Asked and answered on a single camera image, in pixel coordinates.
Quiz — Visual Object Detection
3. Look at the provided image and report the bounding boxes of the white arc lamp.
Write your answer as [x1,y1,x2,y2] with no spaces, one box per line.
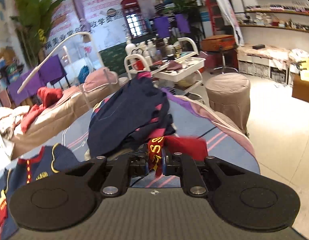
[8,31,105,105]

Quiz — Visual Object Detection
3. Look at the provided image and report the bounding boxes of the red phone booth cabinet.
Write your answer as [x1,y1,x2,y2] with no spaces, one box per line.
[120,0,148,38]

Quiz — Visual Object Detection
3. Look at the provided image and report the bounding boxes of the navy red striped shirt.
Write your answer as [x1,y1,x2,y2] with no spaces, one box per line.
[0,135,209,240]

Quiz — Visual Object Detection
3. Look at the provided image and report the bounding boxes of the white trolley cart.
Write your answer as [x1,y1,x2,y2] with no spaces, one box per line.
[124,37,205,94]

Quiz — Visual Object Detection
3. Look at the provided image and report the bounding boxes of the pink pillow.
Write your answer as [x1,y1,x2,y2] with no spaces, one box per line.
[82,67,118,93]

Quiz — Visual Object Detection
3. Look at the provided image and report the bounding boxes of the red cloth on bed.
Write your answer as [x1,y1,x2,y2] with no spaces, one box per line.
[21,87,63,133]

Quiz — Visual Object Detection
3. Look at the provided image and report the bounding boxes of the brown swivel stool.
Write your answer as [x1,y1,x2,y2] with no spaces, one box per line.
[201,34,238,74]

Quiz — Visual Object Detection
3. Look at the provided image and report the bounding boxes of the beige massage bed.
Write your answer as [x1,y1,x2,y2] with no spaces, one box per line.
[11,77,127,159]

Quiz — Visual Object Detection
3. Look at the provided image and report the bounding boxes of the low white bench cabinet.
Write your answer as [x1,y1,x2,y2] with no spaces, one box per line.
[236,44,309,86]

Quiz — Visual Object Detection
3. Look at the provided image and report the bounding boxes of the purple drape cloth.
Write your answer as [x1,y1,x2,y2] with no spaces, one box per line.
[8,55,67,106]

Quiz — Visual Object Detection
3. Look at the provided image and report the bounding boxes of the round pink covered stool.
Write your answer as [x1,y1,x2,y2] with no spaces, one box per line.
[205,73,250,135]

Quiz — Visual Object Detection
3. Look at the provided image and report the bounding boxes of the large green plant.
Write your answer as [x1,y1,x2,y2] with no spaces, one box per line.
[10,0,66,68]

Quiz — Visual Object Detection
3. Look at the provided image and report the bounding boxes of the dark navy pink garment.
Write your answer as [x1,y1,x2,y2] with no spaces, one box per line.
[87,72,176,158]

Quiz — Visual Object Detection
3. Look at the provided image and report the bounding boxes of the wall shelves with bottles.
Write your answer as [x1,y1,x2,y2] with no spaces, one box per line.
[236,0,309,33]

